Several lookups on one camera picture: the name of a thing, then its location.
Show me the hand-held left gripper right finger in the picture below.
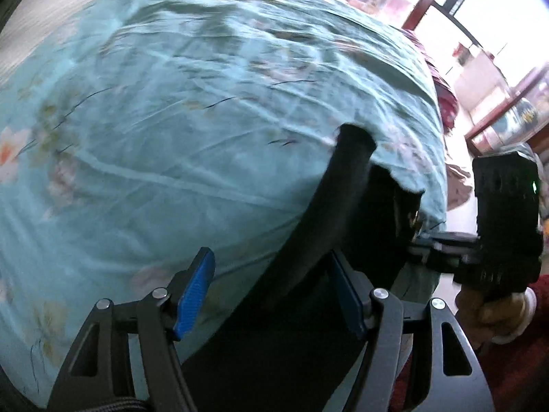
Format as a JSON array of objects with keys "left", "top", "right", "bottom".
[{"left": 329, "top": 251, "right": 497, "bottom": 412}]

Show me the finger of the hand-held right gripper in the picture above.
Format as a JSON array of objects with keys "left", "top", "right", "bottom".
[
  {"left": 407, "top": 243, "right": 474, "bottom": 274},
  {"left": 422, "top": 232, "right": 480, "bottom": 248}
]

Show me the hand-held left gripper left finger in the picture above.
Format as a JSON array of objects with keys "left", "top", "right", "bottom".
[{"left": 46, "top": 247, "right": 216, "bottom": 412}]

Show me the person's right forearm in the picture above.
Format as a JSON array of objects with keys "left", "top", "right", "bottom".
[{"left": 479, "top": 273, "right": 549, "bottom": 412}]

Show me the person's right hand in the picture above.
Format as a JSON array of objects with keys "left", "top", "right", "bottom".
[{"left": 456, "top": 285, "right": 529, "bottom": 349}]

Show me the pink cloth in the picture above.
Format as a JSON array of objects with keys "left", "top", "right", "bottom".
[{"left": 444, "top": 161, "right": 474, "bottom": 212}]

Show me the white bangle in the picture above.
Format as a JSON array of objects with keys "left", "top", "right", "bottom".
[{"left": 491, "top": 287, "right": 538, "bottom": 346}]

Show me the wooden glass cabinet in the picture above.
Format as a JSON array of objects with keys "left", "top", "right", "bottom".
[{"left": 465, "top": 64, "right": 549, "bottom": 157}]

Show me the red patterned quilt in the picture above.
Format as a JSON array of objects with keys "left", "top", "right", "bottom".
[{"left": 401, "top": 26, "right": 459, "bottom": 131}]

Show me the white box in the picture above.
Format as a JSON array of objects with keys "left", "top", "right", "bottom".
[{"left": 452, "top": 45, "right": 512, "bottom": 110}]

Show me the teal floral bed sheet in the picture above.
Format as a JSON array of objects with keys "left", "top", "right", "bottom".
[{"left": 0, "top": 0, "right": 449, "bottom": 408}]

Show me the window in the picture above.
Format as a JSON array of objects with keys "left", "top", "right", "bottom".
[{"left": 412, "top": 0, "right": 549, "bottom": 108}]

